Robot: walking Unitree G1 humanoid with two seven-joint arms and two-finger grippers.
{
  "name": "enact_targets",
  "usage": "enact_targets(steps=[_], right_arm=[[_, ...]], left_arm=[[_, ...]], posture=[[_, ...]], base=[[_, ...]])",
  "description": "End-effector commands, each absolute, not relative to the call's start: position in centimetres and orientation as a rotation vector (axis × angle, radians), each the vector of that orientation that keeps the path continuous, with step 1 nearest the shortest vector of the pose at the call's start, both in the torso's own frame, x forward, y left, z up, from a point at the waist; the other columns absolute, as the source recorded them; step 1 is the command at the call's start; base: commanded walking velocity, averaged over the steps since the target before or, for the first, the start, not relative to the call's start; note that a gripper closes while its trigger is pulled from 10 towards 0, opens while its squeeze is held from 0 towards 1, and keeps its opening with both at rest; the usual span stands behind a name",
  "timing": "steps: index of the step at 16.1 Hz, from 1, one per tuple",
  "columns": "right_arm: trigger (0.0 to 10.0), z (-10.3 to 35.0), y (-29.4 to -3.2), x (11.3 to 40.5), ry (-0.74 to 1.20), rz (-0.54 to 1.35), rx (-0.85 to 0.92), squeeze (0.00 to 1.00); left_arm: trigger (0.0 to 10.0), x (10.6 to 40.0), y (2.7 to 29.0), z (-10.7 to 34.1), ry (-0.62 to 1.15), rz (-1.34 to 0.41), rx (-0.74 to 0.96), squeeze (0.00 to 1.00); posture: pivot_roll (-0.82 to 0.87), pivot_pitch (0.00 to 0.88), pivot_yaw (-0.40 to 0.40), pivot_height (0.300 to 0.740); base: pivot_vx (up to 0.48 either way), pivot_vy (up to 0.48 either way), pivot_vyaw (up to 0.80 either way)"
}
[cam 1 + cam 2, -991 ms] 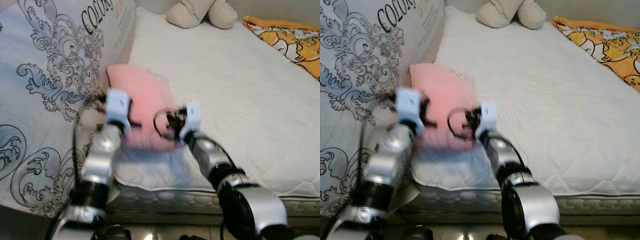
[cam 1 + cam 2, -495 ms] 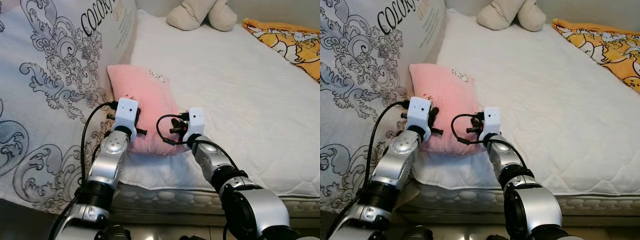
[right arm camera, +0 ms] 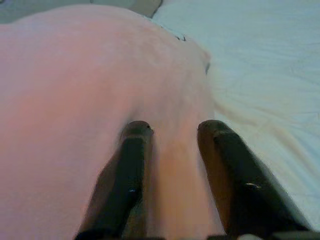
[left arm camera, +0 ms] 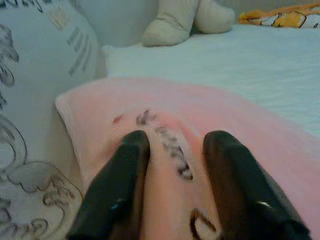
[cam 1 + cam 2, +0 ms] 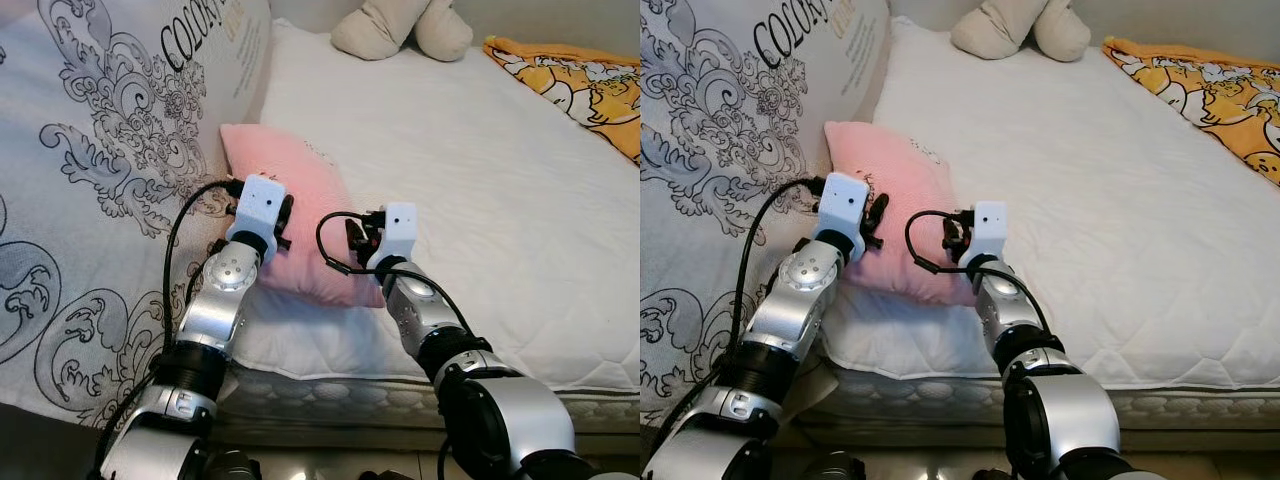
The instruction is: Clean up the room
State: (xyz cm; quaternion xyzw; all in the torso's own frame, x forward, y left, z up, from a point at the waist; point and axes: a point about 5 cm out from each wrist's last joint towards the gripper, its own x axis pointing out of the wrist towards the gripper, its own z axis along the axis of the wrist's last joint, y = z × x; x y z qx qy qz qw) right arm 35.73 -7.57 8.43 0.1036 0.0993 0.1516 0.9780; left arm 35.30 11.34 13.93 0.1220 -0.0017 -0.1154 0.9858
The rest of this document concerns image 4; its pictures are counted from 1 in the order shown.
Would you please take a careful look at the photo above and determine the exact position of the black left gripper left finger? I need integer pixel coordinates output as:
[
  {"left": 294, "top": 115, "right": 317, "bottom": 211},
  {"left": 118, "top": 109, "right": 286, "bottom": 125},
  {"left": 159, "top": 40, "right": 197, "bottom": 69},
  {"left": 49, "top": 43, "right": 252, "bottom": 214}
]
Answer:
[{"left": 66, "top": 130, "right": 151, "bottom": 240}]

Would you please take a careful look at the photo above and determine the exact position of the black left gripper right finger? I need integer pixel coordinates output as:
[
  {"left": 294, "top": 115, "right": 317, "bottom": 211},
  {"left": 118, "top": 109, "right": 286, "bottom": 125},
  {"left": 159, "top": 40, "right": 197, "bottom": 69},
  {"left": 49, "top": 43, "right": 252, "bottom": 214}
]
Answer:
[{"left": 202, "top": 129, "right": 313, "bottom": 240}]

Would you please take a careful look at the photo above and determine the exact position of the pink embroidered plush pillow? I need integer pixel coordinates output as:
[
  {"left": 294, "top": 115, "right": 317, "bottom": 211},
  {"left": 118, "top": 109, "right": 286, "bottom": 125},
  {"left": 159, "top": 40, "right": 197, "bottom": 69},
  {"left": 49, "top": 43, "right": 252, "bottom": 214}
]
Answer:
[{"left": 54, "top": 76, "right": 320, "bottom": 240}]

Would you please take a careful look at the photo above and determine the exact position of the white quilted mattress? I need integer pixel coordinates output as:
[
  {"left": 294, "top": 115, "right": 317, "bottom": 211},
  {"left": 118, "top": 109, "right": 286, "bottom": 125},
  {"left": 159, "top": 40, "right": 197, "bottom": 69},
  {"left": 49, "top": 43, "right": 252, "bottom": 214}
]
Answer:
[{"left": 101, "top": 23, "right": 320, "bottom": 141}]

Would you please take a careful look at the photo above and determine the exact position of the grey floral patterned pillow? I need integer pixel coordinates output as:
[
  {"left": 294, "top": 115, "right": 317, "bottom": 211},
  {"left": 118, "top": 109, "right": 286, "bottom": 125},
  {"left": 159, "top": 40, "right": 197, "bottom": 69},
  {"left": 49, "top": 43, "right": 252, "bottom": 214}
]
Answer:
[{"left": 0, "top": 0, "right": 100, "bottom": 240}]

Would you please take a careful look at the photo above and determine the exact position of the yellow cartoon egg blanket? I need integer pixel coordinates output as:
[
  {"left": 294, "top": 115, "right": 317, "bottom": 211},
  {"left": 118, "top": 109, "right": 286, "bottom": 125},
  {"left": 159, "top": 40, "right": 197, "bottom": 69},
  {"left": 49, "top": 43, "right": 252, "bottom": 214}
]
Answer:
[{"left": 237, "top": 1, "right": 320, "bottom": 29}]

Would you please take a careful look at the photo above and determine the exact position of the cream plush toy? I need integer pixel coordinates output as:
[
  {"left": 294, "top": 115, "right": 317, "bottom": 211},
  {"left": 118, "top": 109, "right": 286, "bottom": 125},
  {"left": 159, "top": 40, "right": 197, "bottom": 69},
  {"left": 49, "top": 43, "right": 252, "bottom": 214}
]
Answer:
[{"left": 140, "top": 0, "right": 236, "bottom": 48}]

